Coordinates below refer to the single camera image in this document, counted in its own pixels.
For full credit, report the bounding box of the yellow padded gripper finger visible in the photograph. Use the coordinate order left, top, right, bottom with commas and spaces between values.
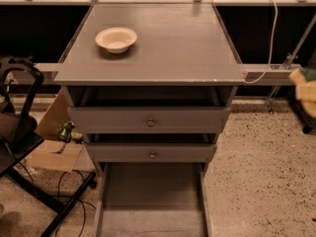
289, 68, 316, 118

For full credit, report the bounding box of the green and yellow sponge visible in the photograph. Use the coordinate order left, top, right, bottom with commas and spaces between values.
301, 68, 316, 82

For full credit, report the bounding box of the grey drawer cabinet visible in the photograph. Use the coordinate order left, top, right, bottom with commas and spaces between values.
52, 2, 248, 237

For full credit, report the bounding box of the grey open bottom drawer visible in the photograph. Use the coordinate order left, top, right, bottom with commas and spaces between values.
92, 163, 212, 237

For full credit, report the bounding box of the grey middle drawer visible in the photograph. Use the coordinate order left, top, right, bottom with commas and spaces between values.
86, 133, 216, 163

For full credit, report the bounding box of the grey top drawer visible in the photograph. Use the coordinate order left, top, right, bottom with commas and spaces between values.
66, 86, 232, 134

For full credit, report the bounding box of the metal diagonal strut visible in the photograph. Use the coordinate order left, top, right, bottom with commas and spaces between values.
265, 14, 316, 114

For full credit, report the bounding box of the white paper bowl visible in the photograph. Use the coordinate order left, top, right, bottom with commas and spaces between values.
95, 28, 137, 54

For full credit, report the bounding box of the green crumpled bag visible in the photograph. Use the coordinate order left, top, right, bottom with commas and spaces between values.
57, 121, 83, 143

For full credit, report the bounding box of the brown cardboard piece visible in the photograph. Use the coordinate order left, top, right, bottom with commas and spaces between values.
27, 91, 83, 172

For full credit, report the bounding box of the black chair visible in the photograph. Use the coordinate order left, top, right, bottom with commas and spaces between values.
0, 56, 97, 237

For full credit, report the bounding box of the metal rail beam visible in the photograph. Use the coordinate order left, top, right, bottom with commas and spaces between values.
36, 63, 302, 86

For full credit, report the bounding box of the white cable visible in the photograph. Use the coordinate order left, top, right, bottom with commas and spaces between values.
242, 0, 279, 85

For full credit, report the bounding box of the black floor cable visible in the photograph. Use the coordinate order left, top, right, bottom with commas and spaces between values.
53, 169, 98, 237

